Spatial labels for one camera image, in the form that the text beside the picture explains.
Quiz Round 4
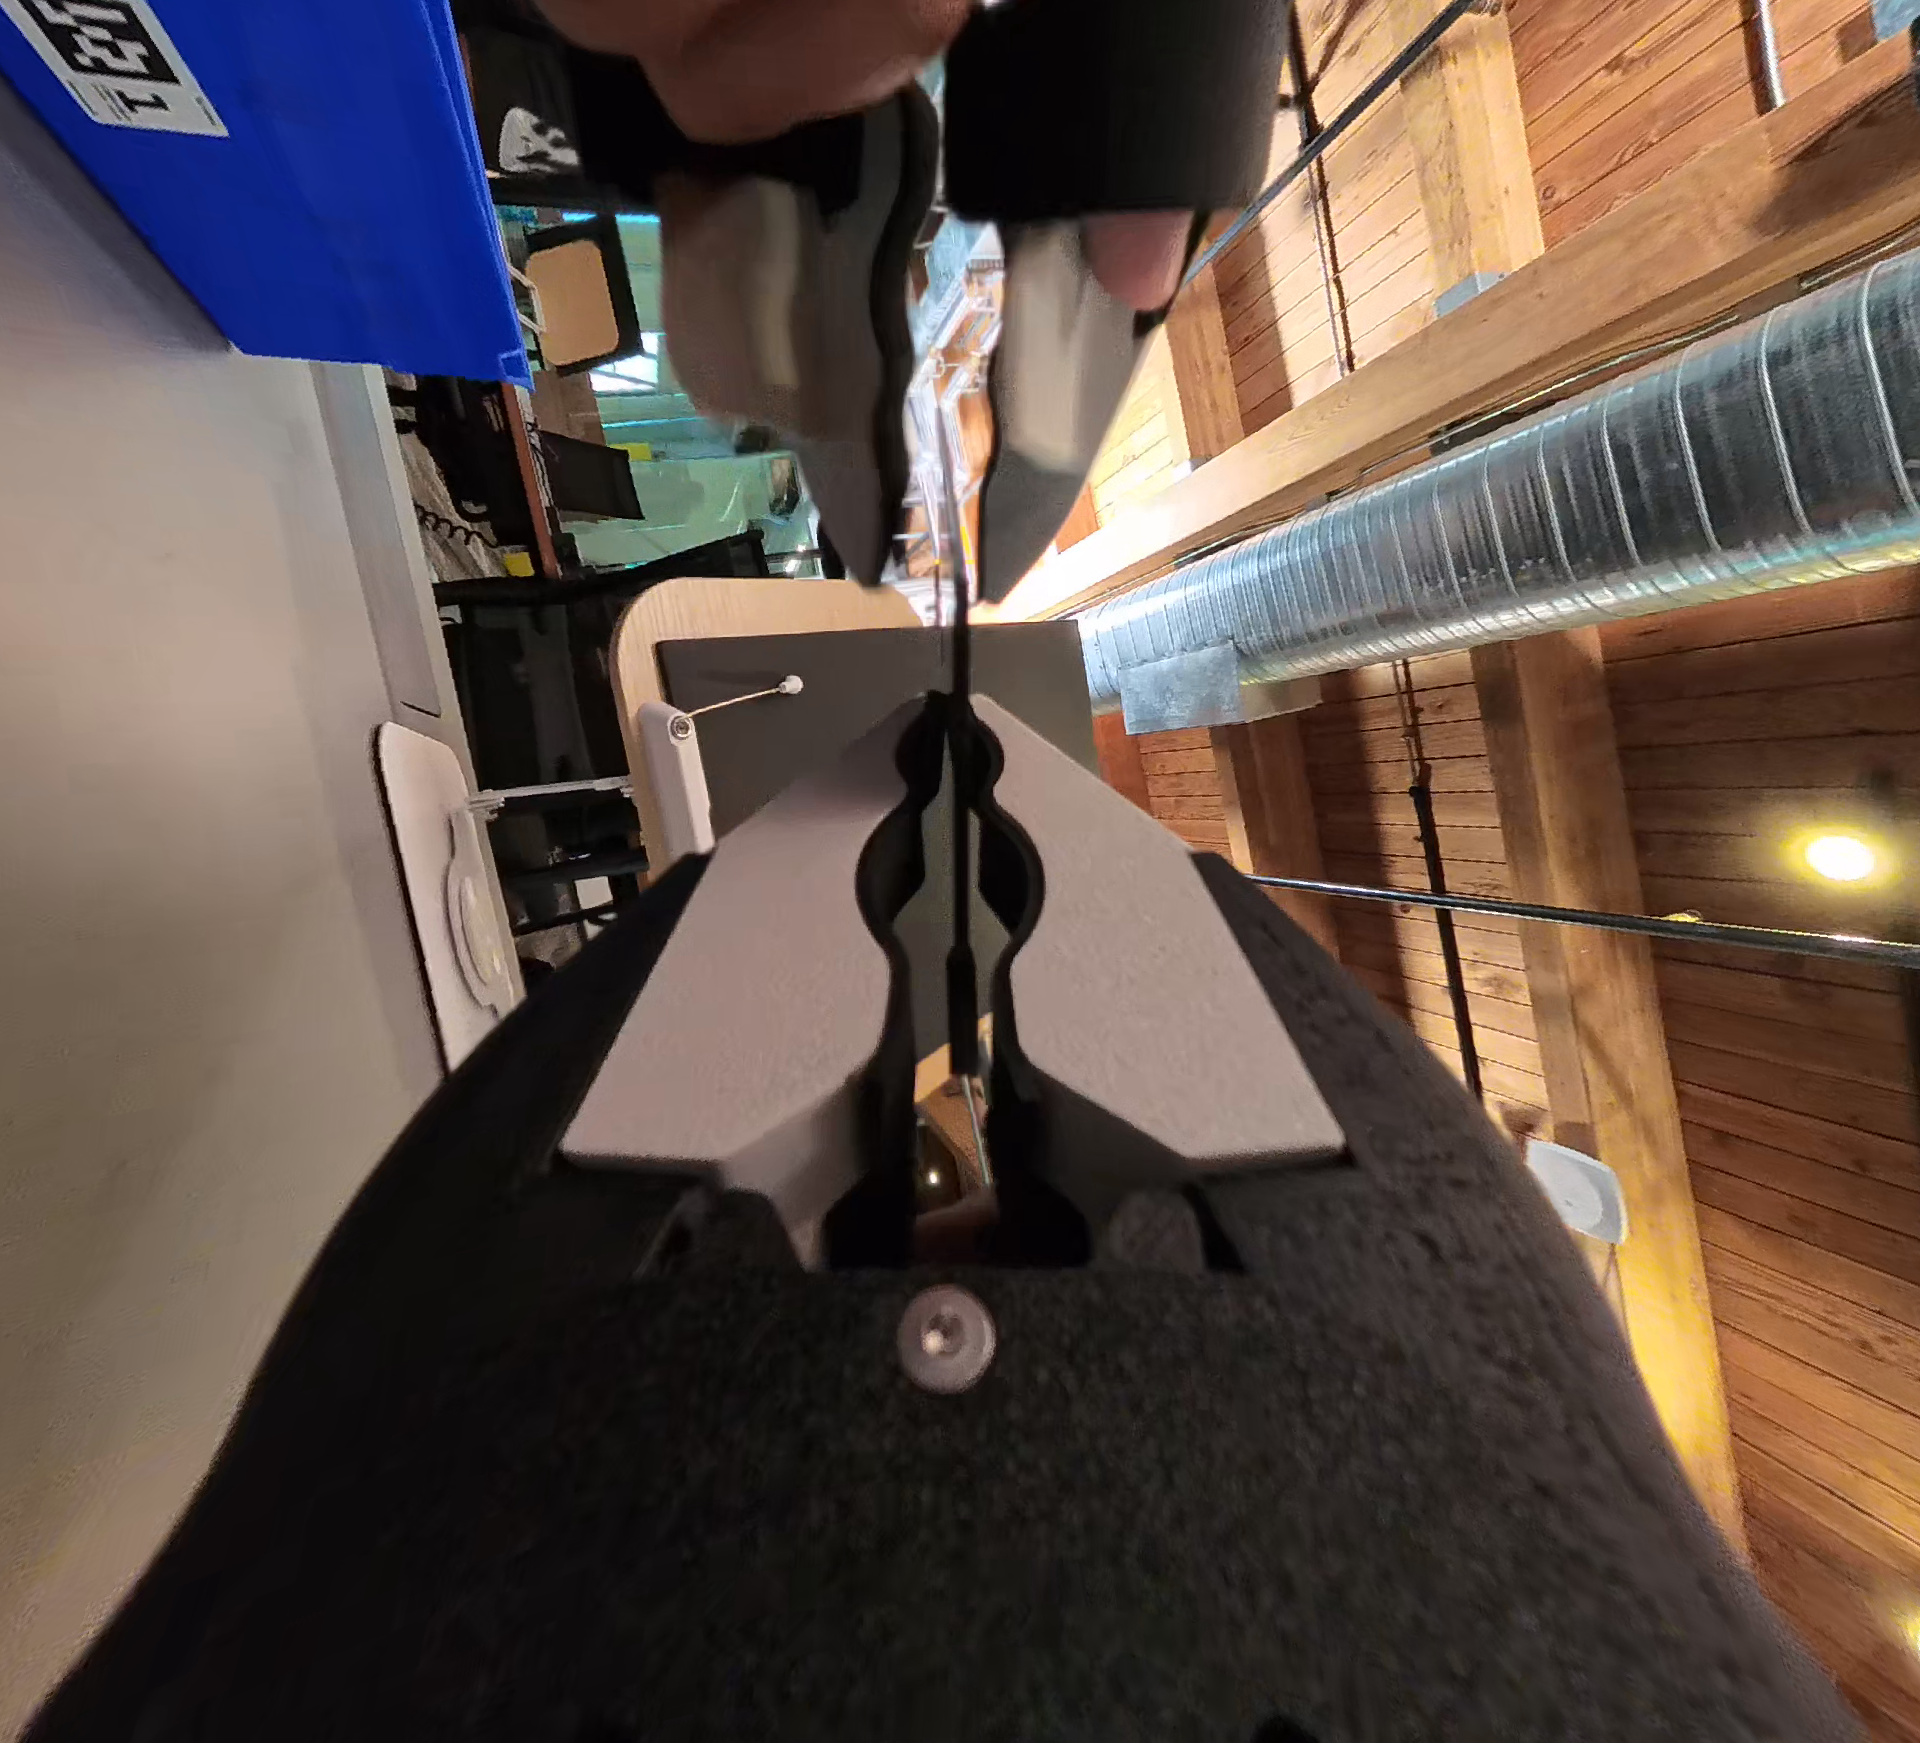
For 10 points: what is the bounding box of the silver ventilation duct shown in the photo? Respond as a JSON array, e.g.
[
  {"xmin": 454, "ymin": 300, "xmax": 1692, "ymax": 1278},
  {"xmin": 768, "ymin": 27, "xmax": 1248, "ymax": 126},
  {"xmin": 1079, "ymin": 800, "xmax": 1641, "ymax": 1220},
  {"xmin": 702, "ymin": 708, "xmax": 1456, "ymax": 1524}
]
[{"xmin": 1076, "ymin": 249, "xmax": 1920, "ymax": 735}]

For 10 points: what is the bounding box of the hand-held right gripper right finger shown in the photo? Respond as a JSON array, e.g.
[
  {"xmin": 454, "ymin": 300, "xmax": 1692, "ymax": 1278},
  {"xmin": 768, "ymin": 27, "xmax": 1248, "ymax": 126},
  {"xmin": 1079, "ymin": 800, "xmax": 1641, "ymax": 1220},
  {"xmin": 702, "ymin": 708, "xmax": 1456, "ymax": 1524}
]
[{"xmin": 959, "ymin": 697, "xmax": 1350, "ymax": 1267}]

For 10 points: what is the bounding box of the ceiling light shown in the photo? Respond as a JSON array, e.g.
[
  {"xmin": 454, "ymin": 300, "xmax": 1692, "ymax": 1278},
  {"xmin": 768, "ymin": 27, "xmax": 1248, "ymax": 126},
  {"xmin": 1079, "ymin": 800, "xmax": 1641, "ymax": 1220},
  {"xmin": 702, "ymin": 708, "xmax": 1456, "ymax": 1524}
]
[{"xmin": 1785, "ymin": 825, "xmax": 1896, "ymax": 894}]

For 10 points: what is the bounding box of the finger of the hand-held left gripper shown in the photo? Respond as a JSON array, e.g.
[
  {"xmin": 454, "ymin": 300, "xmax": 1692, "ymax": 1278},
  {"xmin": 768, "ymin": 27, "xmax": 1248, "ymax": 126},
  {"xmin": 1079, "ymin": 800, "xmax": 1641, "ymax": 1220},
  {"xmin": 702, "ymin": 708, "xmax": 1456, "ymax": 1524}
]
[
  {"xmin": 972, "ymin": 216, "xmax": 1162, "ymax": 604},
  {"xmin": 660, "ymin": 84, "xmax": 945, "ymax": 589}
]

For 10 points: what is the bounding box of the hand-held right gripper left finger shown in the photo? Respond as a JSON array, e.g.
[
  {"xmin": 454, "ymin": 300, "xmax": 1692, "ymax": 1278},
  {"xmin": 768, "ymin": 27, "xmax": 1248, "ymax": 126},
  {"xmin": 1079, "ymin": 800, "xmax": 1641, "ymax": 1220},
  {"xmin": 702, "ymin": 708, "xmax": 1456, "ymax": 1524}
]
[{"xmin": 558, "ymin": 697, "xmax": 950, "ymax": 1268}]

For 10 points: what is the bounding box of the black wooden book stand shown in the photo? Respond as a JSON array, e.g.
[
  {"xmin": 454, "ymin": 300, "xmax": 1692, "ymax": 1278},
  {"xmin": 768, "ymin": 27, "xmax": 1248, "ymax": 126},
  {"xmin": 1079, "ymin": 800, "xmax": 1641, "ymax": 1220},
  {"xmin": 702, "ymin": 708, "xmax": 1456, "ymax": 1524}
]
[{"xmin": 375, "ymin": 575, "xmax": 1104, "ymax": 1071}]

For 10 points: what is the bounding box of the black cable tie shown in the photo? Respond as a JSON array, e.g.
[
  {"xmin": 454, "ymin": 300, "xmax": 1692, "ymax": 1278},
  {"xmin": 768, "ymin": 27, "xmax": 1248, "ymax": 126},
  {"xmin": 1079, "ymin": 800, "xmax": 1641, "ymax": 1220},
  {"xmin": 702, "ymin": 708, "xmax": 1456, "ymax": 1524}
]
[{"xmin": 923, "ymin": 399, "xmax": 987, "ymax": 1088}]

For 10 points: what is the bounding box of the white ceiling detector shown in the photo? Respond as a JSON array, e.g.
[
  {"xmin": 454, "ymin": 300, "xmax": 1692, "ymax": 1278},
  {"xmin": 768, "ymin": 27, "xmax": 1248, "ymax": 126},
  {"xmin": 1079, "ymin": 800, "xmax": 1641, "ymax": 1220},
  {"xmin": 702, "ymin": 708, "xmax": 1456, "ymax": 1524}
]
[{"xmin": 1523, "ymin": 1141, "xmax": 1631, "ymax": 1246}]

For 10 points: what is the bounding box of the wooden black chair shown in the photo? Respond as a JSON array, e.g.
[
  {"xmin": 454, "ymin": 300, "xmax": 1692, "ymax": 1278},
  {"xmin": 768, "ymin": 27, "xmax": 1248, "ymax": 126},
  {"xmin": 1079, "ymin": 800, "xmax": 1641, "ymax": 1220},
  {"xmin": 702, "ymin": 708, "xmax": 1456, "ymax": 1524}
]
[{"xmin": 525, "ymin": 221, "xmax": 640, "ymax": 373}]

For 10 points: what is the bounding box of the black ceiling rod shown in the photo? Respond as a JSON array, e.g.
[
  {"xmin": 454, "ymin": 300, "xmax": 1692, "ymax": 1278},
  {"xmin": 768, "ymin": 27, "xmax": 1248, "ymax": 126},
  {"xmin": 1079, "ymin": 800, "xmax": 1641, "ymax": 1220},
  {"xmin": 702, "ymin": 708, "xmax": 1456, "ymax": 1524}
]
[{"xmin": 1246, "ymin": 873, "xmax": 1920, "ymax": 974}]

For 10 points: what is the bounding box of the blue plastic bin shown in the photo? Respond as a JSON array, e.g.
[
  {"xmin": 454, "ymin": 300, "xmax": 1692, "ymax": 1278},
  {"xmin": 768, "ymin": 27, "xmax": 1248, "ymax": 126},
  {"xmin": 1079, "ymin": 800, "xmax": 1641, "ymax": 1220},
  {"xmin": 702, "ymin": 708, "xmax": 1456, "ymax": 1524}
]
[{"xmin": 0, "ymin": 0, "xmax": 537, "ymax": 389}]

